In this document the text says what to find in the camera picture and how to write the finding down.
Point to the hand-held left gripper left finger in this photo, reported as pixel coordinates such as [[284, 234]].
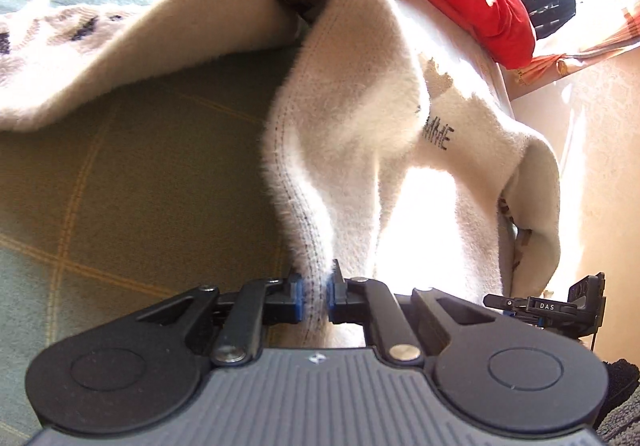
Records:
[[298, 301]]

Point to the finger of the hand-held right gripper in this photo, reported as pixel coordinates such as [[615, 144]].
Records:
[[507, 304], [522, 318]]

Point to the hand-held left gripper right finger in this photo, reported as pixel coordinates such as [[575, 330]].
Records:
[[328, 298]]

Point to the cream knitted sweater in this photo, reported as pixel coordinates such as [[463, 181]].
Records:
[[350, 125]]

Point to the orange curtain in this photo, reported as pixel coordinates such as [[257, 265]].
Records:
[[590, 50]]

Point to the black jacket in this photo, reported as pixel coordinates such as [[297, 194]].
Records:
[[547, 13]]

